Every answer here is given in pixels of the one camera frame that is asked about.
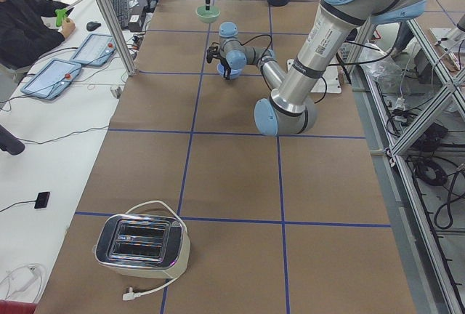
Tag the silver white toaster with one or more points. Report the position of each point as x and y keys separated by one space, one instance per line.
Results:
x=144 y=246

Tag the white charger with cable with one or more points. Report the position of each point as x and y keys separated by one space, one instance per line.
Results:
x=24 y=283

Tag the near blue tablet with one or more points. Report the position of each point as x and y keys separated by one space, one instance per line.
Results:
x=52 y=79

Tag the blue tablet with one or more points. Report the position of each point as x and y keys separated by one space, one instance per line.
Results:
x=95 y=50
x=52 y=79

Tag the seated person in black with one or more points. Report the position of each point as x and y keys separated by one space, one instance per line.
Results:
x=24 y=35

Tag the blue bowl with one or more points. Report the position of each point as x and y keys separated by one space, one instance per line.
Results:
x=235 y=73

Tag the black computer mouse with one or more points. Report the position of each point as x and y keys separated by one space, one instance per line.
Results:
x=92 y=26

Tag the small black box device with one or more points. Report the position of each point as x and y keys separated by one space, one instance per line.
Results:
x=42 y=200

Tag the aluminium frame post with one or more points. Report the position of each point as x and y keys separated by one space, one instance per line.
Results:
x=110 y=19

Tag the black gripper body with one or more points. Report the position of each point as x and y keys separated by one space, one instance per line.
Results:
x=224 y=63

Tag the white camera mast base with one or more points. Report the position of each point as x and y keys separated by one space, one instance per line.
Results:
x=327 y=74

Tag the brown paper table mat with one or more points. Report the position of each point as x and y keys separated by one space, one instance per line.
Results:
x=277 y=224

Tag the green handheld tool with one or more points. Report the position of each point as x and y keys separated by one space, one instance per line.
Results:
x=62 y=14

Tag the green bowl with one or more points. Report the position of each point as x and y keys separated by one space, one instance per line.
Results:
x=208 y=15

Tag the far blue tablet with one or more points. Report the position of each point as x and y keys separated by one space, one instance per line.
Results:
x=95 y=50

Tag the black keyboard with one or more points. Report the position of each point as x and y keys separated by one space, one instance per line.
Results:
x=121 y=9

